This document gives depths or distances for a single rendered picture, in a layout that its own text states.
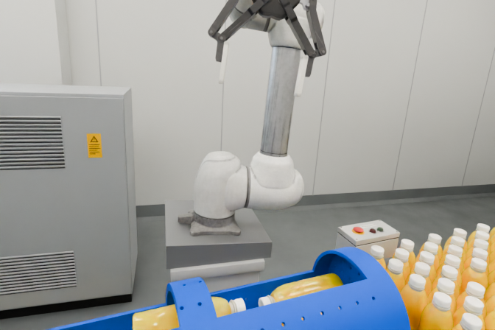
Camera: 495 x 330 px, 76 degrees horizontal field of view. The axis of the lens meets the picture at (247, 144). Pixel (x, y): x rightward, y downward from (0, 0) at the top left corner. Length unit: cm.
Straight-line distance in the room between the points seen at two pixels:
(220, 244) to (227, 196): 16
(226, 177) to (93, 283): 158
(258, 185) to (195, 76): 225
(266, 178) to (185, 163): 234
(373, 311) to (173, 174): 287
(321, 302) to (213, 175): 56
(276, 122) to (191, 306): 67
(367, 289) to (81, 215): 180
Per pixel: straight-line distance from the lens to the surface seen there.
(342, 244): 124
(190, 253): 111
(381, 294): 79
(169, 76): 322
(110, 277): 243
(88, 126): 203
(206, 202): 111
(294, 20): 56
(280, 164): 110
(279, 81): 109
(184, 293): 67
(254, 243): 114
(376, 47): 398
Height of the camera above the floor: 167
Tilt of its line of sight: 15 degrees down
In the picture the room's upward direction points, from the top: 3 degrees clockwise
